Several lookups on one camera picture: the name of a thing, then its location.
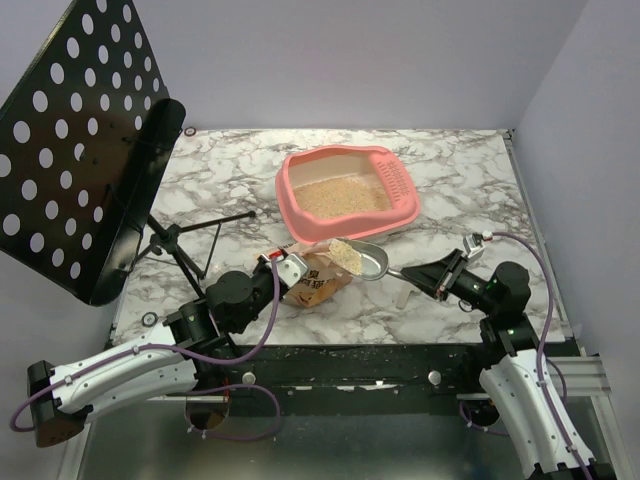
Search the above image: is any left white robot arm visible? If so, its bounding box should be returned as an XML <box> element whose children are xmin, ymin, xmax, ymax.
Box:
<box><xmin>19</xmin><ymin>260</ymin><xmax>301</xmax><ymax>448</ymax></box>

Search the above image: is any silver metal litter scoop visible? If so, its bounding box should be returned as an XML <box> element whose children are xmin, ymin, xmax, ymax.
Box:
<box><xmin>328</xmin><ymin>238</ymin><xmax>405</xmax><ymax>281</ymax></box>

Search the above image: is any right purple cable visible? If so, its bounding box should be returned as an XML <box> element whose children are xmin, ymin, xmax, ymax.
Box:
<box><xmin>459</xmin><ymin>230</ymin><xmax>601</xmax><ymax>480</ymax></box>

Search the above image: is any pink cat litter box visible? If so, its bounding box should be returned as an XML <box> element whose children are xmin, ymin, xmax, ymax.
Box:
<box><xmin>275</xmin><ymin>145</ymin><xmax>421</xmax><ymax>244</ymax></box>

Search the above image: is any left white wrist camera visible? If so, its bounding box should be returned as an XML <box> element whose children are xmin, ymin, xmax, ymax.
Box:
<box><xmin>269</xmin><ymin>252</ymin><xmax>309</xmax><ymax>289</ymax></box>

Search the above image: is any black perforated music stand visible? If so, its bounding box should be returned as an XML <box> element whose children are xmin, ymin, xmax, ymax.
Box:
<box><xmin>0</xmin><ymin>0</ymin><xmax>257</xmax><ymax>357</ymax></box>

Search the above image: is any grey bag sealing clip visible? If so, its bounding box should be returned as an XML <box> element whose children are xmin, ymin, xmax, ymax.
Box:
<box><xmin>395</xmin><ymin>286</ymin><xmax>413</xmax><ymax>310</ymax></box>

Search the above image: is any beige cat litter bag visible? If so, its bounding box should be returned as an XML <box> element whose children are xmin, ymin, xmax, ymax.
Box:
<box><xmin>260</xmin><ymin>242</ymin><xmax>353</xmax><ymax>308</ymax></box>

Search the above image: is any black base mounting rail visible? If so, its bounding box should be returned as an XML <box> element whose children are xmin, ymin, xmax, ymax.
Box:
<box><xmin>195</xmin><ymin>344</ymin><xmax>498</xmax><ymax>425</ymax></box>

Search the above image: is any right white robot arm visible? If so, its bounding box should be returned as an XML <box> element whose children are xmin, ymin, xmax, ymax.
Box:
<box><xmin>400</xmin><ymin>249</ymin><xmax>616</xmax><ymax>479</ymax></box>

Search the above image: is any small round washer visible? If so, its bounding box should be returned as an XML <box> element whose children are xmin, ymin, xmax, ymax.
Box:
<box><xmin>141</xmin><ymin>312</ymin><xmax>158</xmax><ymax>327</ymax></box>

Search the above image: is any clean litter in box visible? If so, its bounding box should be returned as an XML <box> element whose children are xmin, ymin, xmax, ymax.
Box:
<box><xmin>293</xmin><ymin>178</ymin><xmax>391</xmax><ymax>219</ymax></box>

